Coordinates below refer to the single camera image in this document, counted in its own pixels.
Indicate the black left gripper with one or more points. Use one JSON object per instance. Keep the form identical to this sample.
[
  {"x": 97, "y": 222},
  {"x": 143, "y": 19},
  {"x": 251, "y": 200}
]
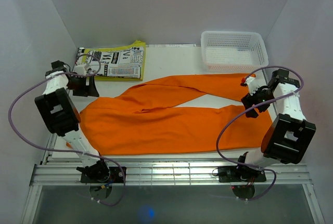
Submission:
[{"x": 88, "y": 90}]

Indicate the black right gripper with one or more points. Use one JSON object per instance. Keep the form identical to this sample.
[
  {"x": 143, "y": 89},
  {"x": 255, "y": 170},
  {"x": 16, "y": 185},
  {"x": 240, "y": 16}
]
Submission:
[{"x": 248, "y": 100}]

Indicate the orange trousers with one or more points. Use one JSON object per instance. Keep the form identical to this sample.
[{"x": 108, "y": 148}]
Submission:
[{"x": 151, "y": 118}]

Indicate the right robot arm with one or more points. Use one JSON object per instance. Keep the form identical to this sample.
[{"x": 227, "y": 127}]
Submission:
[{"x": 290, "y": 134}]

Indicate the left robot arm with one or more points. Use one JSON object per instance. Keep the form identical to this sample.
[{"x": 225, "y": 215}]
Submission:
[{"x": 61, "y": 117}]

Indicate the newspaper print yellow folded trousers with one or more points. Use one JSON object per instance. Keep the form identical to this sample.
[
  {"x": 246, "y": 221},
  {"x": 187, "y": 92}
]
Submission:
[{"x": 124, "y": 63}]

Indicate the white perforated plastic basket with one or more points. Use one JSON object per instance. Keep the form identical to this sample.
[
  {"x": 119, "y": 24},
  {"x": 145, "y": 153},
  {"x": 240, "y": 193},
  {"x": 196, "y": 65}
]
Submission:
[{"x": 232, "y": 51}]

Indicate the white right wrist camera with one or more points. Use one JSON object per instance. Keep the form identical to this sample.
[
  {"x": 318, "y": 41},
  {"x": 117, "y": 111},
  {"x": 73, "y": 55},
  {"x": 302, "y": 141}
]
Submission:
[{"x": 252, "y": 83}]

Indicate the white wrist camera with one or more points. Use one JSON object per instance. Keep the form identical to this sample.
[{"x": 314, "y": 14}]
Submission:
[
  {"x": 252, "y": 83},
  {"x": 82, "y": 70}
]

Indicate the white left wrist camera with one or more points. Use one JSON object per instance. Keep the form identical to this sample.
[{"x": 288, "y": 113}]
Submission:
[{"x": 82, "y": 70}]

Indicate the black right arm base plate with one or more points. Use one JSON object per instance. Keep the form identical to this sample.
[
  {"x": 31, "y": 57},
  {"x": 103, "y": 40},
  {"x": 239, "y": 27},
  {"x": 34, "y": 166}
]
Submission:
[{"x": 238, "y": 174}]

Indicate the aluminium table edge rail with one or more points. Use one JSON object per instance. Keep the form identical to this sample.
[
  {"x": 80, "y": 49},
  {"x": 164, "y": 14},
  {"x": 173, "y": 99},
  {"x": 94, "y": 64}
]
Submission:
[{"x": 164, "y": 173}]

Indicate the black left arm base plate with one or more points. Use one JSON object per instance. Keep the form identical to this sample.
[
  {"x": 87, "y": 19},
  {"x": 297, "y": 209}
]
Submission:
[{"x": 115, "y": 176}]

